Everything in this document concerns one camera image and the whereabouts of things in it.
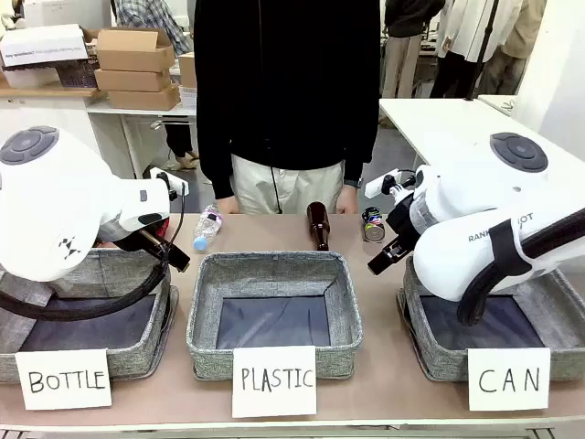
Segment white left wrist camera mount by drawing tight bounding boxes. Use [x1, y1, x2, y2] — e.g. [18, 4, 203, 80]
[148, 167, 189, 202]

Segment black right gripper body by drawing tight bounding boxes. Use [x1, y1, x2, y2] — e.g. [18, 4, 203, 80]
[386, 196, 420, 251]

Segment dark plastic crate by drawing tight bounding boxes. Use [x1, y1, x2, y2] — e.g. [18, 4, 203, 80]
[57, 59, 100, 90]

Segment white plastic tray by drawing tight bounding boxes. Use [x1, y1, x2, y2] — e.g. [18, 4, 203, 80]
[3, 67, 63, 90]

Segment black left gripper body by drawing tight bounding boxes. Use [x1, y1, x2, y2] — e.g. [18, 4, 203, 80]
[136, 219, 172, 251]

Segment flat brown cardboard box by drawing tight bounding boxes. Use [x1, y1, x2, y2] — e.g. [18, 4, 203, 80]
[93, 68, 172, 92]
[106, 84, 181, 112]

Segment small clear bottle blue cap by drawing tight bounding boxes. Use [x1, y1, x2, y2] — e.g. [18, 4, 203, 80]
[192, 204, 224, 252]

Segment person left hand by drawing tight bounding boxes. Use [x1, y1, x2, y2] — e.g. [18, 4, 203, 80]
[335, 185, 359, 215]

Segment black hanging cord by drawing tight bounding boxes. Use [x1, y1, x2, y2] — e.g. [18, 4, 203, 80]
[269, 165, 283, 215]

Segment person black hoodie torso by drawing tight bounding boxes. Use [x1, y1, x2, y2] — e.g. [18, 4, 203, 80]
[194, 0, 381, 200]

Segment grey fabric basket plastic label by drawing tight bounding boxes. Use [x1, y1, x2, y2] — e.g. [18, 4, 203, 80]
[186, 251, 365, 381]

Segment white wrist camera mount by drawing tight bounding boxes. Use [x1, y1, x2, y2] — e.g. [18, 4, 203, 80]
[364, 169, 417, 198]
[148, 167, 189, 202]

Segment bystander in plaid shirt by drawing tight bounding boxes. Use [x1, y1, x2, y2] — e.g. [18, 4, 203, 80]
[113, 0, 201, 171]

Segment person left forearm black sleeve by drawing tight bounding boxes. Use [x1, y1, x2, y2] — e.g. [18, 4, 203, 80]
[343, 104, 381, 187]

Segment grey fabric basket bottle label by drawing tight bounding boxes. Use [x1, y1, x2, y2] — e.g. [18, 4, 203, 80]
[0, 246, 180, 384]

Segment black tripod pole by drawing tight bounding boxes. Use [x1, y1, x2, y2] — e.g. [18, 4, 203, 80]
[464, 0, 500, 102]

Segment white desk with legs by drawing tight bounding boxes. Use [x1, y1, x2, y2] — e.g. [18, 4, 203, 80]
[86, 100, 197, 180]

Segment large white table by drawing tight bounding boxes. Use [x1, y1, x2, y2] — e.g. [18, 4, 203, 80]
[378, 97, 585, 184]

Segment bystander in tan jacket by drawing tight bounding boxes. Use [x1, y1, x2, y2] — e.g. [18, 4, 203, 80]
[478, 0, 548, 97]

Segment white paper sign PLASTIC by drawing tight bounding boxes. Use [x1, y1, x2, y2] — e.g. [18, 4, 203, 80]
[231, 346, 318, 419]

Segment bystander in white coat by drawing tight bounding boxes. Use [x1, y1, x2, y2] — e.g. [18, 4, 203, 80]
[431, 0, 500, 100]

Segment white cardboard box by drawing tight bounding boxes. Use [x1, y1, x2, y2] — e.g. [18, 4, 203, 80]
[0, 23, 89, 70]

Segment grey fabric basket can label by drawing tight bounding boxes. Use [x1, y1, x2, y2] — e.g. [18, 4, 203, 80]
[396, 255, 585, 383]

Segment wooden shelf board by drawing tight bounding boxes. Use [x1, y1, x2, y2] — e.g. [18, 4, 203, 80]
[0, 84, 107, 99]

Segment small brown cardboard box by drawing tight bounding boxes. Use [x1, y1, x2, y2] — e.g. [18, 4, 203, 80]
[177, 51, 197, 89]

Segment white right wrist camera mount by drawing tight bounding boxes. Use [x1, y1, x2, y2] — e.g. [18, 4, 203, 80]
[364, 169, 417, 198]

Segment black right arm cable sleeve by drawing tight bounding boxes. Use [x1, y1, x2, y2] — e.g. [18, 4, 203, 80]
[456, 218, 585, 327]

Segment person right forearm black sleeve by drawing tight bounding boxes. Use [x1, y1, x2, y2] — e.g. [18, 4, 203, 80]
[195, 104, 237, 200]

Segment person beige trousers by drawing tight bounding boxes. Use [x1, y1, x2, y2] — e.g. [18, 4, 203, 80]
[230, 154, 345, 215]

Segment white cabinet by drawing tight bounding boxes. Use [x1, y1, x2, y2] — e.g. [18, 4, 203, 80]
[0, 95, 138, 179]

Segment brown glass bottle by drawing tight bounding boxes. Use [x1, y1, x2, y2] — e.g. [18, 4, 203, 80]
[306, 201, 331, 252]

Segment white paper sign BOTTLE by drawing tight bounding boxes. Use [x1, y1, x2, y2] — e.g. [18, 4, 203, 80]
[14, 348, 113, 412]

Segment white paper sign CAN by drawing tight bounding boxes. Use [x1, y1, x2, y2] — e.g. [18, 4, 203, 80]
[466, 347, 552, 412]

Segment black left arm cable sleeve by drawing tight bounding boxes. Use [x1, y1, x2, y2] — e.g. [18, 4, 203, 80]
[0, 180, 189, 322]

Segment bystander dark jacket beige trousers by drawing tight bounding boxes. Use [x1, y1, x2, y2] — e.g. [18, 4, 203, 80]
[381, 0, 445, 100]

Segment black arm cable sleeve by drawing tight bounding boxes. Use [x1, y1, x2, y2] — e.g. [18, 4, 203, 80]
[456, 218, 585, 327]
[0, 180, 189, 322]

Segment open brown cardboard box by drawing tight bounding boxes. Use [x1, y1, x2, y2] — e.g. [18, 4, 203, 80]
[94, 27, 176, 73]

